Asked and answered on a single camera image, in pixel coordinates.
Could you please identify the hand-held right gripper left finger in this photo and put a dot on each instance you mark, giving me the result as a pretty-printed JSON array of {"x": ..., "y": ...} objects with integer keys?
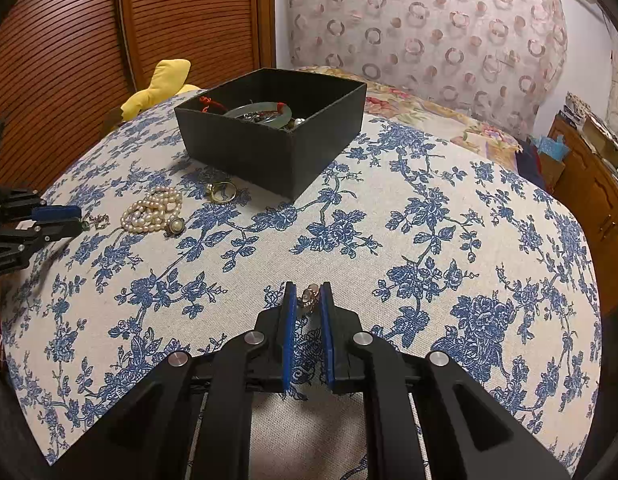
[{"x": 289, "y": 340}]

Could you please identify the dark blue bedding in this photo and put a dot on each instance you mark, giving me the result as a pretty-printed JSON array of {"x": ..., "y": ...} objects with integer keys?
[{"x": 528, "y": 165}]

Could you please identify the pale green jade bangle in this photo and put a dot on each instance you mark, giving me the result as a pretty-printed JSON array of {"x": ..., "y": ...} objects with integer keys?
[{"x": 281, "y": 108}]

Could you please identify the brown slatted wooden wardrobe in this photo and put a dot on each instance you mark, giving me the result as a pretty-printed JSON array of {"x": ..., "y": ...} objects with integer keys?
[{"x": 189, "y": 10}]

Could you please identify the cardboard box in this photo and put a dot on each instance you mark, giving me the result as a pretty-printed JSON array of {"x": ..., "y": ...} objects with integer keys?
[{"x": 606, "y": 142}]

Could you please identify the yellow plush toy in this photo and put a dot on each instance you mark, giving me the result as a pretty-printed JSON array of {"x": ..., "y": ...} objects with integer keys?
[{"x": 164, "y": 80}]

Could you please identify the black jewelry box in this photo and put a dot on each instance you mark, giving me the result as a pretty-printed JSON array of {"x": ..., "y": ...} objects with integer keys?
[{"x": 249, "y": 160}]

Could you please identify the wooden sideboard cabinet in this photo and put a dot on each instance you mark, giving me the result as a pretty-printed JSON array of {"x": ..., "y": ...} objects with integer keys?
[{"x": 599, "y": 200}]

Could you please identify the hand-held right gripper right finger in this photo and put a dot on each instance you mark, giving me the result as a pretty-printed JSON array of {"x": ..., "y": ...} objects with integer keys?
[{"x": 328, "y": 340}]

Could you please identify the circle patterned curtain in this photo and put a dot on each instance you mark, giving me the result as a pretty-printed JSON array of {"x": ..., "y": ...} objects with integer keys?
[{"x": 429, "y": 35}]

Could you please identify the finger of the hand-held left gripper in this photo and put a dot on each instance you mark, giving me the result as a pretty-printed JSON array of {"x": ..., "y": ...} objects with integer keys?
[
  {"x": 56, "y": 212},
  {"x": 59, "y": 230}
]

